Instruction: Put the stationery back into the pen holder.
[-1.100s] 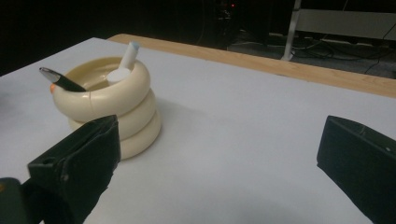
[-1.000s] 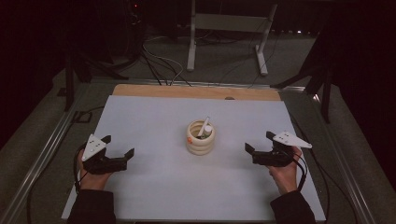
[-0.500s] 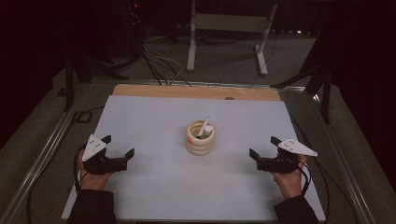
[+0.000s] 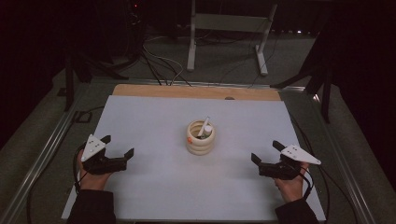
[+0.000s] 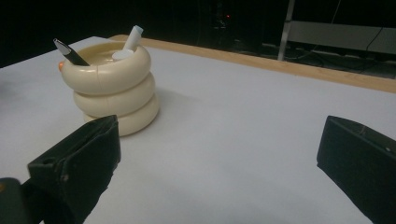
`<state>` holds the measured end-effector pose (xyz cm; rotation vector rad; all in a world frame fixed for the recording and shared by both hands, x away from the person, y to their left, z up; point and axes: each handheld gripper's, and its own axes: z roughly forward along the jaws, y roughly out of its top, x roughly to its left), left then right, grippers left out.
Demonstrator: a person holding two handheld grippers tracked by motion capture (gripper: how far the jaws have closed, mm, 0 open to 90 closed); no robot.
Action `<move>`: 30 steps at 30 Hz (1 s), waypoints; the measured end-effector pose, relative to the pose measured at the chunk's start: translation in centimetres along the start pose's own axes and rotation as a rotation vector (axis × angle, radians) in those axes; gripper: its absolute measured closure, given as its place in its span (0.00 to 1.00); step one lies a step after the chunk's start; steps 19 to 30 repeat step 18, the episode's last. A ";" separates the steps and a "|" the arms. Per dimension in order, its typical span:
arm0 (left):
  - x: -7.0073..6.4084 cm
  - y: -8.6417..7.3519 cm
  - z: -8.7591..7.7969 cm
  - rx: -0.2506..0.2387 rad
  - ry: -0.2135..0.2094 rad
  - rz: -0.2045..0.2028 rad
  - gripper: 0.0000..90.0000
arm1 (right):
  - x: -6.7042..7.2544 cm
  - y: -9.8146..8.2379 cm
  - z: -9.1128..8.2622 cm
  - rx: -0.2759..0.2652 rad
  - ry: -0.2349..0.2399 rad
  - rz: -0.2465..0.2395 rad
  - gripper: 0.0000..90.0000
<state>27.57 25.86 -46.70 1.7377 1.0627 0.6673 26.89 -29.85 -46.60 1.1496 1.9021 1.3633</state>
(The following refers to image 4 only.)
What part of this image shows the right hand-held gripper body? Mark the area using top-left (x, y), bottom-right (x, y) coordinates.
top-left (257, 144), bottom-right (322, 181)

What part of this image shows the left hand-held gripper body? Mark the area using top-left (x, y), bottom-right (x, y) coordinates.
top-left (80, 133), bottom-right (128, 176)

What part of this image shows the cream ribbed pen holder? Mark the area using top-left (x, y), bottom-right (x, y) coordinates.
top-left (186, 119), bottom-right (217, 156)

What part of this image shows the white pen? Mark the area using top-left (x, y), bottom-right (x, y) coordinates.
top-left (197, 116), bottom-right (211, 138)

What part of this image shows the person's right hand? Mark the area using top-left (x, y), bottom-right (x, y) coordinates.
top-left (274, 162), bottom-right (310, 203)

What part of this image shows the person's left hand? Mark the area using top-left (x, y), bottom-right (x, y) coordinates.
top-left (77, 148), bottom-right (113, 191)

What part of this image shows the white table mat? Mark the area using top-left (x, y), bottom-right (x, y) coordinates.
top-left (61, 94), bottom-right (327, 222)

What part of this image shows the black tripod stand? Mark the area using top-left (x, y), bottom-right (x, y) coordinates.
top-left (64, 46), bottom-right (129, 112)
top-left (270, 31), bottom-right (333, 124)

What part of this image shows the dark equipment tower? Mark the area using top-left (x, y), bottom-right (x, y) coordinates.
top-left (122, 0), bottom-right (148, 60)

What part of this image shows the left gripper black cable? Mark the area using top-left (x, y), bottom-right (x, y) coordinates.
top-left (72, 148), bottom-right (84, 194)

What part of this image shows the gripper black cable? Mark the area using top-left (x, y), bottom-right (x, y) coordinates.
top-left (72, 148), bottom-right (84, 194)
top-left (299, 166), bottom-right (315, 202)

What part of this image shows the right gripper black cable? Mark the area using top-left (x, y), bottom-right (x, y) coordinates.
top-left (299, 166), bottom-right (315, 202)

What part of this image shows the black floor cable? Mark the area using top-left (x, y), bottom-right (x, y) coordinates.
top-left (140, 50), bottom-right (192, 88)

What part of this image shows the white floor cable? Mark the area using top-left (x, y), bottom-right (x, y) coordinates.
top-left (142, 45), bottom-right (185, 86)

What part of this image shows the white metal stand frame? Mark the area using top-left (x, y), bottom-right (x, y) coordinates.
top-left (186, 0), bottom-right (278, 77)

